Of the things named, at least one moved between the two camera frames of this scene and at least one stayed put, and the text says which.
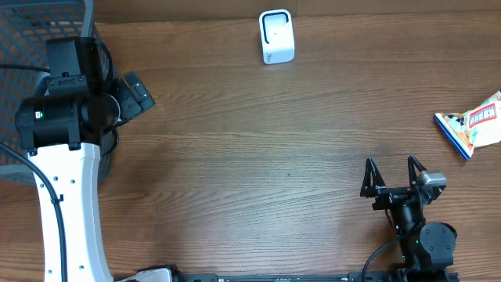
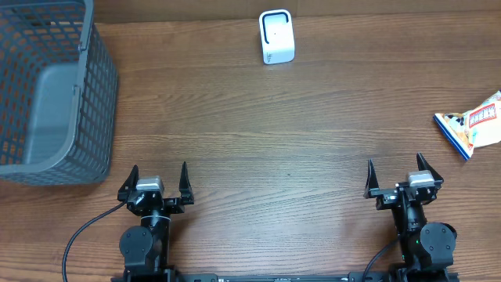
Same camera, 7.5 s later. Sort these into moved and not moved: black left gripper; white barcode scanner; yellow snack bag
Moved: black left gripper
Not moved: yellow snack bag; white barcode scanner
